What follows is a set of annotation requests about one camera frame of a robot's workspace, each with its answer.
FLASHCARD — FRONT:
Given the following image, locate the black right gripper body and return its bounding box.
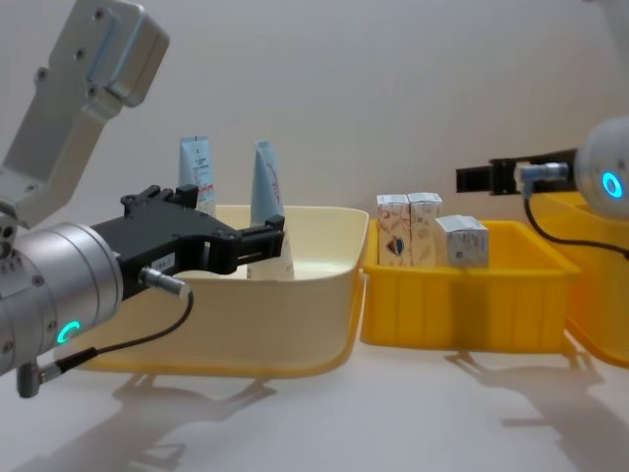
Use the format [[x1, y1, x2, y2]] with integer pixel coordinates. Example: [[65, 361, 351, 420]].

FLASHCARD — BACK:
[[489, 147, 582, 197]]

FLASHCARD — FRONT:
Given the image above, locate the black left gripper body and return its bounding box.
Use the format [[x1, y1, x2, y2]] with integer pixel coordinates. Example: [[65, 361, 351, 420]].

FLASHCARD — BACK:
[[90, 184, 243, 302]]

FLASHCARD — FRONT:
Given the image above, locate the pale blue flat-capped tube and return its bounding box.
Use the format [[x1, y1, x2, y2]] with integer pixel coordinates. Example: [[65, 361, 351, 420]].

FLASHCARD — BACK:
[[177, 135, 218, 218]]

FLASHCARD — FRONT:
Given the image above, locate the pale blue white-capped tube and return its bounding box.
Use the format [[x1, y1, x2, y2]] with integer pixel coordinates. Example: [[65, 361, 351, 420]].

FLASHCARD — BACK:
[[245, 141, 297, 282]]

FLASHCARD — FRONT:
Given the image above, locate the short white grey box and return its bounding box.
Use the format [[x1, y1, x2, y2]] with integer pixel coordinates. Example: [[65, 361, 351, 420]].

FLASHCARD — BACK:
[[433, 214, 490, 269]]

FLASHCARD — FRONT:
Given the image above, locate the tall white plain carton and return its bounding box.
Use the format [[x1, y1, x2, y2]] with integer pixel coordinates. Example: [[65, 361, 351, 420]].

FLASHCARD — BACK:
[[407, 191, 444, 268]]

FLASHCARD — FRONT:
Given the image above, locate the cream plastic basin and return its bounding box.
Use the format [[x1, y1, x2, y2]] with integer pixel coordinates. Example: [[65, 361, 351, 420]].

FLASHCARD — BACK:
[[73, 204, 371, 370]]

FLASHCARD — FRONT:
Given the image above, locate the tall white patterned carton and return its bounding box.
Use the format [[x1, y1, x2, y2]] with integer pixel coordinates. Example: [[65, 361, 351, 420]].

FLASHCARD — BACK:
[[375, 193, 412, 268]]

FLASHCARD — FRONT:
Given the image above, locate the yellow plastic bin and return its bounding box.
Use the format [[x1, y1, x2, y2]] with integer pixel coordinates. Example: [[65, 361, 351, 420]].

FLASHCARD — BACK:
[[539, 191, 629, 369], [360, 217, 584, 353]]

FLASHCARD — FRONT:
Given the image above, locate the thin dark right gripper cable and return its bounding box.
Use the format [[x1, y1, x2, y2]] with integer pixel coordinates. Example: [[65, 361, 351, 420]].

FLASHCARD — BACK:
[[520, 163, 629, 261]]

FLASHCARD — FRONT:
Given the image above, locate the thin dark gripper cable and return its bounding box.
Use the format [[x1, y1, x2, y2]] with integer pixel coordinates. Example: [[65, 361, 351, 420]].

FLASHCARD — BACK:
[[17, 266, 194, 399], [520, 163, 629, 261]]

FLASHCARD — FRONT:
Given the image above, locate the thin dark left gripper cable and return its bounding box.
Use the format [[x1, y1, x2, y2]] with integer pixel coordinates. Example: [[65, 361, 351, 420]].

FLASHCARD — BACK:
[[17, 266, 194, 399]]

